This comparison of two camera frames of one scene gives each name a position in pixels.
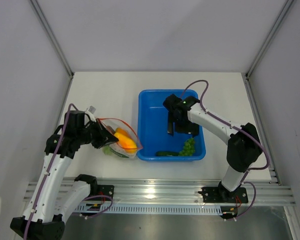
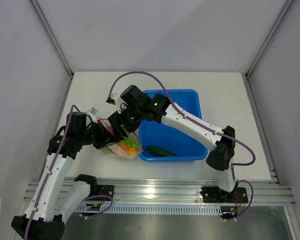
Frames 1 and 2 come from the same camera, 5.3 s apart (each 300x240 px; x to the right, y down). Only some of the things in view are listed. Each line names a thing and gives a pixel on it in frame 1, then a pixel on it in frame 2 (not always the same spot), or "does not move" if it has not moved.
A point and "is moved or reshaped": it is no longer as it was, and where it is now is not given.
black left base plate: x=105 y=190 does not move
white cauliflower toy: x=107 y=150 does not move
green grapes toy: x=189 y=148 -> x=130 y=142
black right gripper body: x=184 y=126 -> x=131 y=118
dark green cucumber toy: x=166 y=153 is moved or reshaped
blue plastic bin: x=152 y=129 does not move
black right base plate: x=219 y=195 does not move
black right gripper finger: x=170 y=130 -> x=114 y=121
